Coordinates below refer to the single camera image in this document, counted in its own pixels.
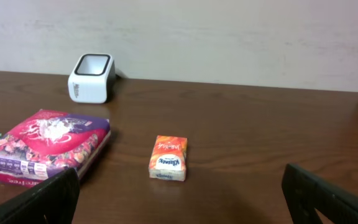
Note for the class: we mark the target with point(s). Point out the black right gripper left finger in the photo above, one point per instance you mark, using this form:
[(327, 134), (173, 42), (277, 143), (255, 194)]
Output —
[(52, 201)]

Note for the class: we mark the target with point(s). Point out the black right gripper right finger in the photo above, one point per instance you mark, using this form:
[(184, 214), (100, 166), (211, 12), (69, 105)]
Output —
[(306, 193)]

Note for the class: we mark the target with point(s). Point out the orange Kleenex tissue pack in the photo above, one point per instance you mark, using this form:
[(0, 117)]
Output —
[(168, 159)]

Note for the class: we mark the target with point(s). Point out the white barcode scanner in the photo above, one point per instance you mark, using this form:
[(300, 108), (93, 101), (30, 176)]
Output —
[(92, 78)]

